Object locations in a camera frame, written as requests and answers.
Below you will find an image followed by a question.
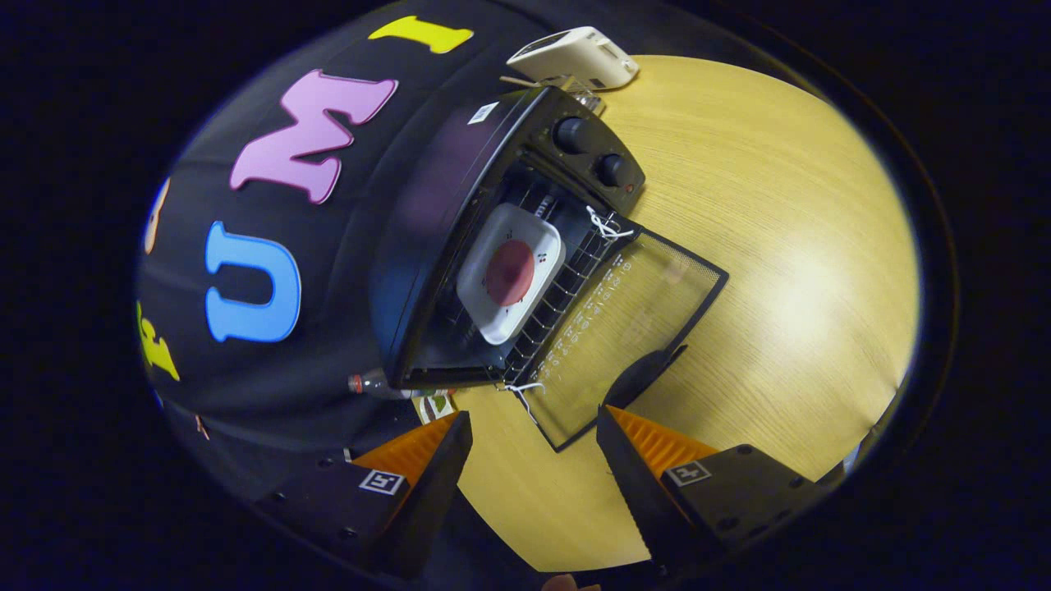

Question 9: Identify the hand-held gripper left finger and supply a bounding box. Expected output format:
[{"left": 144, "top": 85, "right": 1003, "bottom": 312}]
[{"left": 246, "top": 410, "right": 475, "bottom": 580}]

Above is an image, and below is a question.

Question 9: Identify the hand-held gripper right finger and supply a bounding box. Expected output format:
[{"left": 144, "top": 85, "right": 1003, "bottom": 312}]
[{"left": 595, "top": 404, "right": 830, "bottom": 580}]

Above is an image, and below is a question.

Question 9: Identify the glass toaster oven door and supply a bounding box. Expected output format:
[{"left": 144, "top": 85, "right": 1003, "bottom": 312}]
[{"left": 516, "top": 230, "right": 730, "bottom": 454}]

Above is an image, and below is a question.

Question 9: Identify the pink round food slice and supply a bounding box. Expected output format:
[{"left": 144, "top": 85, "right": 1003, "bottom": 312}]
[{"left": 486, "top": 240, "right": 536, "bottom": 308}]

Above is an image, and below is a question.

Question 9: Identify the white square plate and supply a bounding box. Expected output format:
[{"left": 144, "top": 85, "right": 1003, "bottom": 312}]
[{"left": 456, "top": 203, "right": 567, "bottom": 346}]

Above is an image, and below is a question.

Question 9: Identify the black toaster oven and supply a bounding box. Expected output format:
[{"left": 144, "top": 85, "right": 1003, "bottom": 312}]
[{"left": 368, "top": 85, "right": 730, "bottom": 454}]

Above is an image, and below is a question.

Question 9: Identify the black oven knob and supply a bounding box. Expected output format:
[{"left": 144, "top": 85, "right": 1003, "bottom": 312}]
[
  {"left": 595, "top": 153, "right": 631, "bottom": 189},
  {"left": 552, "top": 116, "right": 592, "bottom": 154}
]

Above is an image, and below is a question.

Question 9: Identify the white toaster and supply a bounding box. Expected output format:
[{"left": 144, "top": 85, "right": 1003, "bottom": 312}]
[{"left": 507, "top": 26, "right": 640, "bottom": 91}]

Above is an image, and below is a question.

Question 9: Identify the clear plastic bottle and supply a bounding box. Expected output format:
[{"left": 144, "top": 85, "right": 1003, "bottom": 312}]
[{"left": 348, "top": 369, "right": 457, "bottom": 401}]

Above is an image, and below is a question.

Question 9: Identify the black backdrop cloth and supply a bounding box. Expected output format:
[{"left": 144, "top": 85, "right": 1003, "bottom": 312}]
[{"left": 135, "top": 0, "right": 641, "bottom": 526}]

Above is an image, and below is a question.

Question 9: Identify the white string tie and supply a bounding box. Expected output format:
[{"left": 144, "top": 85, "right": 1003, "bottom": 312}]
[
  {"left": 503, "top": 381, "right": 544, "bottom": 415},
  {"left": 585, "top": 205, "right": 635, "bottom": 241}
]

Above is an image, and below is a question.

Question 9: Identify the wire mesh basket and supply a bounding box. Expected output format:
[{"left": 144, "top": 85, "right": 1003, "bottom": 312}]
[{"left": 558, "top": 74, "right": 607, "bottom": 113}]

